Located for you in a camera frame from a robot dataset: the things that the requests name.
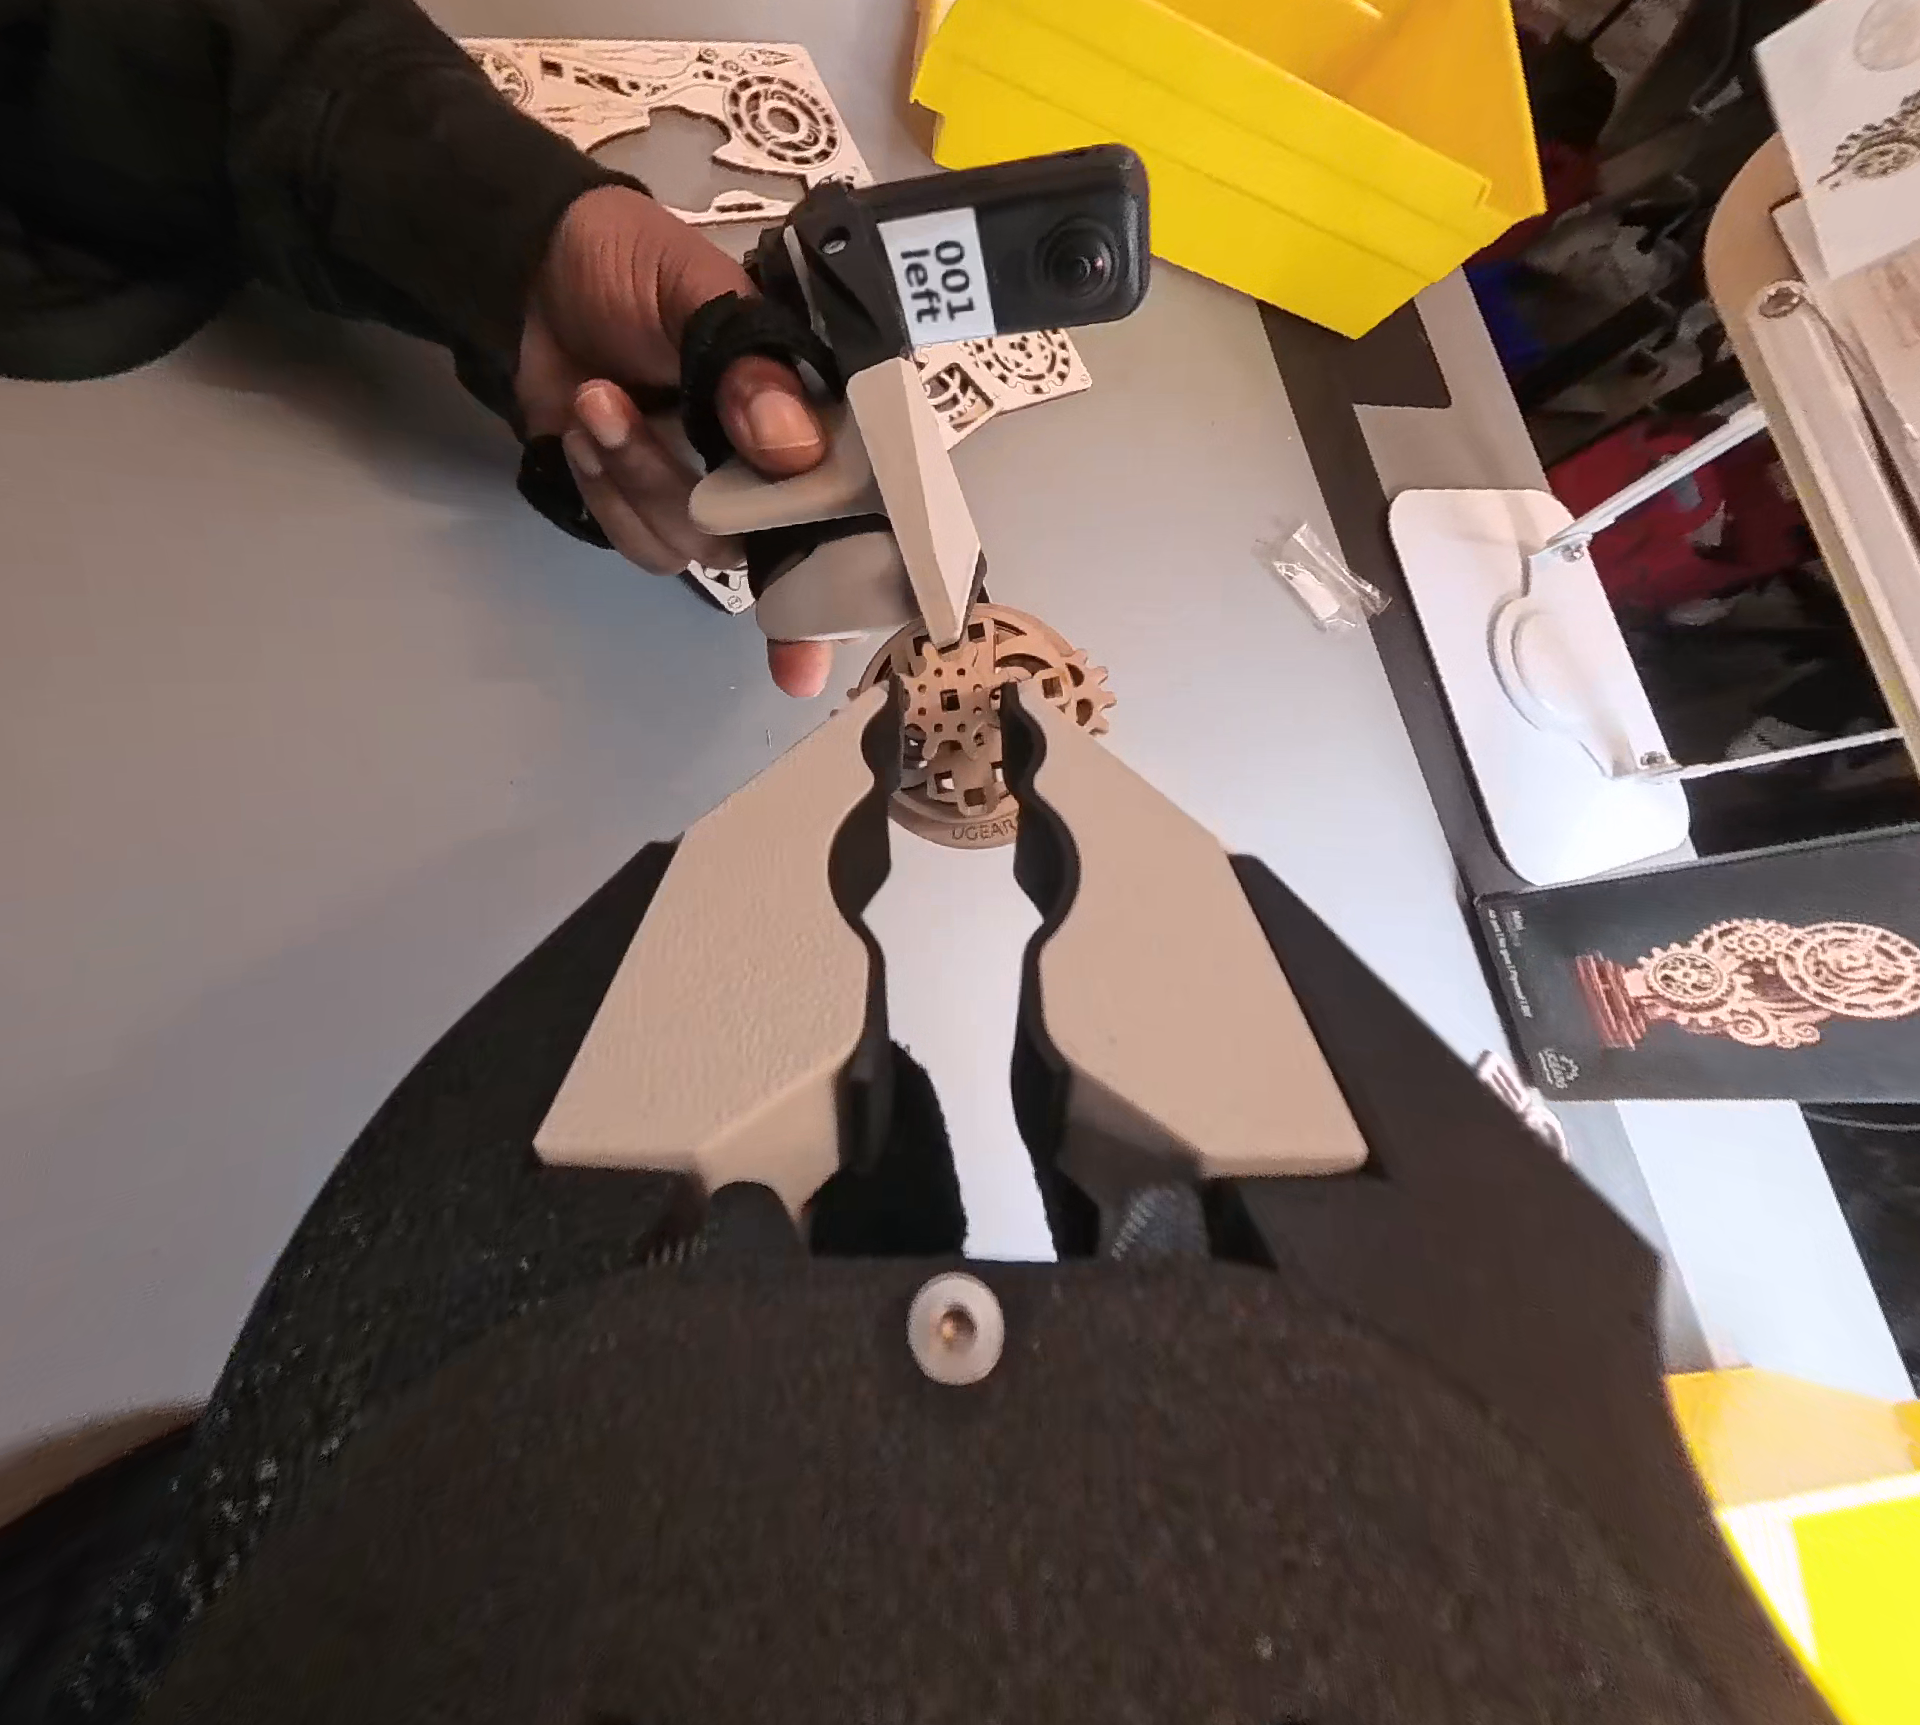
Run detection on grey desk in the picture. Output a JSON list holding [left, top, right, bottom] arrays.
[[0, 0, 1864, 1502]]

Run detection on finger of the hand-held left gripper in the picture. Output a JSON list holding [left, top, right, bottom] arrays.
[[847, 349, 990, 648]]

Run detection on round wooden gear model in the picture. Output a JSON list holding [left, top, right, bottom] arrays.
[[847, 606, 1121, 859]]

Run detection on large wooden puzzle sheet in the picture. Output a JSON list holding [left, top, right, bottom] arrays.
[[454, 34, 876, 229]]

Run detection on white stand base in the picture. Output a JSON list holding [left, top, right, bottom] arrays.
[[1384, 405, 1920, 890]]

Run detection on black product box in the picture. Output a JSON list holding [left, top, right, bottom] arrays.
[[1467, 824, 1920, 1106]]

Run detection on person's left forearm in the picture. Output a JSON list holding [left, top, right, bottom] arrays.
[[0, 0, 657, 410]]

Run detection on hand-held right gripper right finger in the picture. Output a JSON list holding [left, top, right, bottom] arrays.
[[1002, 686, 1373, 1178]]

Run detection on beige wooden board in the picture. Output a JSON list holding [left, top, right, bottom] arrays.
[[1702, 125, 1920, 770]]

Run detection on small clear plastic bag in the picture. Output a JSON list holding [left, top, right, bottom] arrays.
[[1254, 520, 1377, 631]]

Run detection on small slotted wooden piece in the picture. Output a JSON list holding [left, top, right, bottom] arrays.
[[1474, 1047, 1570, 1160]]

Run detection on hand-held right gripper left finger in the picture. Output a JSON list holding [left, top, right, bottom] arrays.
[[531, 683, 915, 1220]]

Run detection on white instruction sheet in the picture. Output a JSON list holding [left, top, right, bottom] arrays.
[[1751, 0, 1920, 282]]

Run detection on person's left hand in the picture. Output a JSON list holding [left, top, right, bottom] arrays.
[[515, 184, 841, 700]]

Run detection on small wooden puzzle sheet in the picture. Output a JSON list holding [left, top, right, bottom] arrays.
[[682, 326, 1095, 618]]

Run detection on yellow tray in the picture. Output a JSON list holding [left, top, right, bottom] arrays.
[[1661, 1363, 1920, 1725]]

